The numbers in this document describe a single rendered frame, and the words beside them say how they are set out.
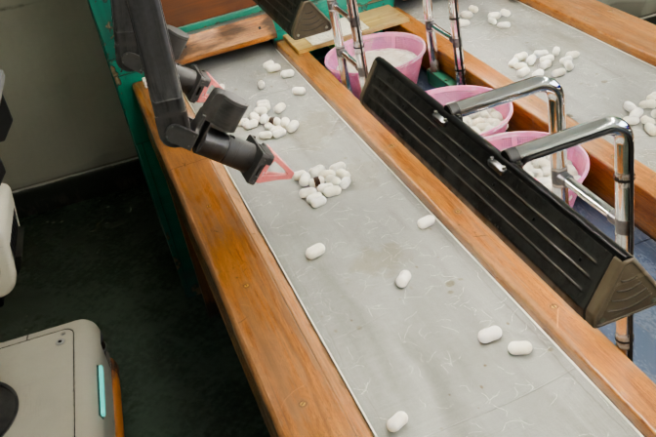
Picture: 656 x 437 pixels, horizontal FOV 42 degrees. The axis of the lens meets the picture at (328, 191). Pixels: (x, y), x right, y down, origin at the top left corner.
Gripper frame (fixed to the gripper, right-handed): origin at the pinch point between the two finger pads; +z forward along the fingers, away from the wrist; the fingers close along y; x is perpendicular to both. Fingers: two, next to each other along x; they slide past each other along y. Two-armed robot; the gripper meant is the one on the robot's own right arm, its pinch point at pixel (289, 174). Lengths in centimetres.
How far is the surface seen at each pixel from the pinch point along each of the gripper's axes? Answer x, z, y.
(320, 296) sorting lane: 9.2, 1.1, -29.9
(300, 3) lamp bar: -29.3, -10.6, 9.4
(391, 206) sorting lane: -4.8, 16.9, -11.2
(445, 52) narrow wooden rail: -33, 44, 44
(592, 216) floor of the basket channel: -22, 46, -27
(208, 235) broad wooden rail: 15.9, -10.6, -4.0
